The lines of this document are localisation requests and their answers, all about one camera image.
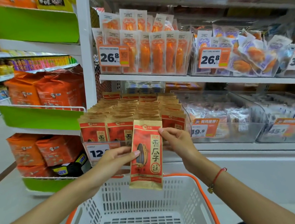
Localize person's right hand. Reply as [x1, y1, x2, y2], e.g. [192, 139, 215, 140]
[158, 126, 202, 174]

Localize red sunflower seed packet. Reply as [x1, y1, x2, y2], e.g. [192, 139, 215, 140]
[126, 118, 165, 191]

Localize person's left hand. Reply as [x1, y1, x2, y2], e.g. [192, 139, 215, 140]
[86, 145, 142, 192]

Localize row of dark blue packets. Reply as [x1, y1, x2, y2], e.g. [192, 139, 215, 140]
[125, 80, 164, 95]

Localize person's left forearm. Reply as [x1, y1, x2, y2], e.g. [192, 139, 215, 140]
[0, 167, 104, 224]

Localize rows of orange vacuum packs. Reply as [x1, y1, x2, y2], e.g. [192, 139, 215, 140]
[91, 6, 195, 78]

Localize green shelf panel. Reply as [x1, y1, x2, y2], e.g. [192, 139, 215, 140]
[22, 175, 76, 195]
[0, 101, 86, 135]
[0, 2, 80, 47]

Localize white plastic shopping basket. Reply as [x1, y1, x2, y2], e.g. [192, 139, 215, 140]
[59, 171, 222, 224]

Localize white price tag clear holder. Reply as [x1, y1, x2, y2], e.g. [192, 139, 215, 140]
[82, 140, 122, 167]

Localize person's right forearm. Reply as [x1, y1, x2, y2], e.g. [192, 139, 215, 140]
[188, 151, 295, 224]

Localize pile of clear snack packs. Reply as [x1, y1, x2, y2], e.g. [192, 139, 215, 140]
[184, 99, 252, 134]
[258, 100, 295, 126]

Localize white shelf board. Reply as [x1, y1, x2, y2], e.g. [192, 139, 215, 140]
[99, 65, 295, 93]

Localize red string bracelet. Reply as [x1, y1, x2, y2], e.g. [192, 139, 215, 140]
[206, 167, 228, 194]

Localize pile of purple white snacks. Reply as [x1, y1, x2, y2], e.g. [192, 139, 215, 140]
[192, 21, 294, 80]

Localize rows of red seed bags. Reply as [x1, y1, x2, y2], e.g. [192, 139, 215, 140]
[77, 88, 188, 144]

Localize large orange snack bag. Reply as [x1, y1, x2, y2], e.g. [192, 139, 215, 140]
[35, 134, 83, 168]
[36, 71, 86, 112]
[6, 133, 45, 168]
[3, 71, 41, 107]
[17, 165, 49, 179]

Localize stack of flat orange boxes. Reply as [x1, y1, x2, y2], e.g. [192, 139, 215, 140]
[164, 81, 203, 93]

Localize white shelf post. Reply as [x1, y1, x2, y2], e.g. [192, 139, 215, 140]
[75, 0, 98, 110]

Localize black yellow snack bag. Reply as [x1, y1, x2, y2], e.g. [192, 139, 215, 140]
[51, 152, 89, 179]

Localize row of colourful small packets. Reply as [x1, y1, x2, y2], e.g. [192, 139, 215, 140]
[8, 56, 78, 72]

